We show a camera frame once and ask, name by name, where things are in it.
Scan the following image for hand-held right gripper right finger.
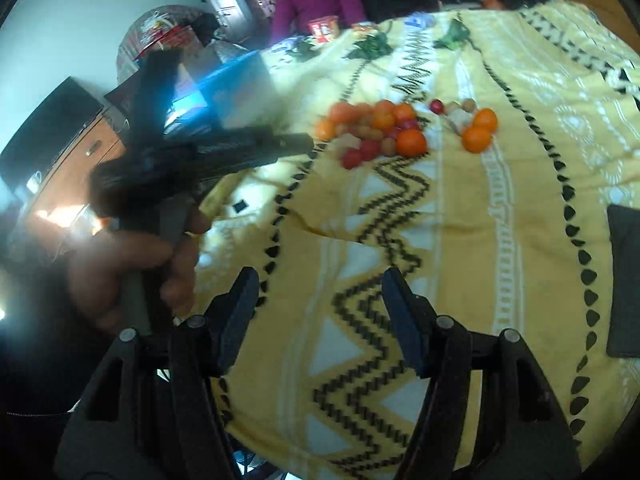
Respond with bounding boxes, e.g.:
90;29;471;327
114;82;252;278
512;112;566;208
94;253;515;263
381;266;583;480

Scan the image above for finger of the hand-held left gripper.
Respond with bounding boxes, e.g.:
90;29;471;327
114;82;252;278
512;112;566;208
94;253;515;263
197;134;315;171
200;127;275;143

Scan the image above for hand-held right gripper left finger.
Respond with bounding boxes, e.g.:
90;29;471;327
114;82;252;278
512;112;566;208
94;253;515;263
52;266;261;480

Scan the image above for pile of oranges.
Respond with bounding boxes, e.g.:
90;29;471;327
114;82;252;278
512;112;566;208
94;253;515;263
314;100;500;156

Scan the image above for single orange citrus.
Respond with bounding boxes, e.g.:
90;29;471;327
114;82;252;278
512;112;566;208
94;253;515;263
461;126;493;155

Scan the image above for person's left forearm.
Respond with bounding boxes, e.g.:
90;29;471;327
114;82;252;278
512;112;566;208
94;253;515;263
0;260;126;461

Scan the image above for person's left hand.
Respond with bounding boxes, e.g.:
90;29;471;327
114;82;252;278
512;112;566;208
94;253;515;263
69;209;214;335

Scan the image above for blue and green carton box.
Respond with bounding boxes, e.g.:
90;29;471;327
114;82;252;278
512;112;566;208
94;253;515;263
162;52;273;133

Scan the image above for wooden cabinet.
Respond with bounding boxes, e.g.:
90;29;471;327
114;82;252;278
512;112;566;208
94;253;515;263
20;115;126;256

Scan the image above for green leafy vegetable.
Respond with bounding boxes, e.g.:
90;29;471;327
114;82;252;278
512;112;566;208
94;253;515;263
434;19;471;51
345;32;393;61
285;37;318;61

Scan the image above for black television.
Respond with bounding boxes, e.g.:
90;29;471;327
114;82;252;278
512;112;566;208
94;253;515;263
0;76;103;181

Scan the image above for yellow patterned blanket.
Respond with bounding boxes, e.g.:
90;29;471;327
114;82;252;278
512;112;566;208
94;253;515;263
192;0;640;480

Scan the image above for pile of brown kiwis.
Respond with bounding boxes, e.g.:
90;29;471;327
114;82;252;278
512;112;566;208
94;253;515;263
345;97;478;157

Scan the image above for red snack packet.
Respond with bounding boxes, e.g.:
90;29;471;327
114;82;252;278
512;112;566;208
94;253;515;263
307;16;342;43

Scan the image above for red and white plastic bag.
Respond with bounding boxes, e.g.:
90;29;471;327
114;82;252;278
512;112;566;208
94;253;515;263
117;5;201;76

